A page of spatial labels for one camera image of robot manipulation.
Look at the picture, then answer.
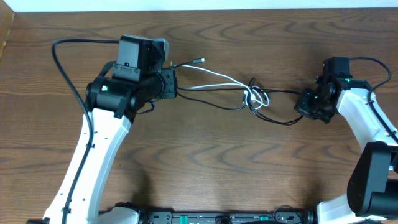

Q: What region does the black USB cable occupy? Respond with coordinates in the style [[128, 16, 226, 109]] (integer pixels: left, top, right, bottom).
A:
[[170, 57, 305, 126]]

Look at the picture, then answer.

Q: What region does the white USB cable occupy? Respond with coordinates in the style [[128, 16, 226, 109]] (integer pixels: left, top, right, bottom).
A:
[[180, 63, 271, 110]]

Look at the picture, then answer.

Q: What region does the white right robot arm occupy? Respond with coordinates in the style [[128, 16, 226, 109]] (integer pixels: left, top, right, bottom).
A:
[[295, 57, 397, 223]]

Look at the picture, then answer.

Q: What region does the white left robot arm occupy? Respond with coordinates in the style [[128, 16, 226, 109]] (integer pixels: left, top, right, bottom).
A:
[[32, 35, 177, 223]]

